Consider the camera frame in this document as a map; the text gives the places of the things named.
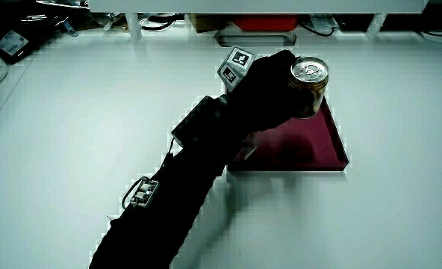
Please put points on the person's left hand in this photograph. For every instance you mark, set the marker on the person's left hand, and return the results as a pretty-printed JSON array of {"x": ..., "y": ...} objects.
[{"x": 263, "y": 97}]

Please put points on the gold red bull can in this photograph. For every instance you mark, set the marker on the gold red bull can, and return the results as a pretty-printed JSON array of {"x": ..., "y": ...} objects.
[{"x": 310, "y": 76}]

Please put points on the dark red rectangular plate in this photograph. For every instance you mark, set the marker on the dark red rectangular plate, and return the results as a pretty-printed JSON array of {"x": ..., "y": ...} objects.
[{"x": 303, "y": 145}]

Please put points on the person's left forearm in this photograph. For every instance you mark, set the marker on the person's left forearm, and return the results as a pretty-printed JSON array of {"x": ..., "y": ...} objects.
[{"x": 176, "y": 194}]

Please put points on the grey flat stand base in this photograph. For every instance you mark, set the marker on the grey flat stand base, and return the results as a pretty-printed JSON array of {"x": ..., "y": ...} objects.
[{"x": 254, "y": 40}]

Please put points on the black padded wrist module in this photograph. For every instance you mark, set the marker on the black padded wrist module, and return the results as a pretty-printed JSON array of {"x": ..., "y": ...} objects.
[{"x": 198, "y": 119}]

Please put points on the red box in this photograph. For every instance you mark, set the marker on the red box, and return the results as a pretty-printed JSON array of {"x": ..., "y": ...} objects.
[{"x": 266, "y": 22}]

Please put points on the white desk shelf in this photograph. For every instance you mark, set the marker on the white desk shelf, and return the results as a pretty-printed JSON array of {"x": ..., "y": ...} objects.
[{"x": 258, "y": 5}]

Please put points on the brown cardboard box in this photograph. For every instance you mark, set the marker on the brown cardboard box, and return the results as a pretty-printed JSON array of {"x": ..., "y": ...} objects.
[{"x": 206, "y": 22}]

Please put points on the small grey connector box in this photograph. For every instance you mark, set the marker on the small grey connector box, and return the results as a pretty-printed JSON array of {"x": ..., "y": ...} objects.
[{"x": 144, "y": 193}]

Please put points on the black plastic bag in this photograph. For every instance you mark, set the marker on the black plastic bag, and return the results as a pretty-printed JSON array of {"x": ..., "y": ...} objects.
[{"x": 27, "y": 26}]

